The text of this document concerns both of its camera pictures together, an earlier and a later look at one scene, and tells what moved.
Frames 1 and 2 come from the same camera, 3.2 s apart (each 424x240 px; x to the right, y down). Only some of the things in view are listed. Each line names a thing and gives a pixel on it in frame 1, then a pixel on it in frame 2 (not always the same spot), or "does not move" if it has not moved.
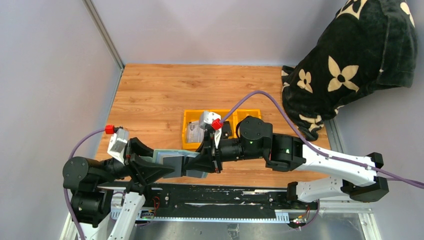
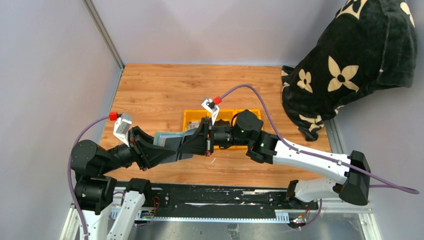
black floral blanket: (371, 45) does not move
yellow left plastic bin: (191, 115) does not move
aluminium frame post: (89, 6) does not move
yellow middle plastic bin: (232, 119) does not move
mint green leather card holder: (176, 159) → (173, 140)
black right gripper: (209, 158) → (199, 142)
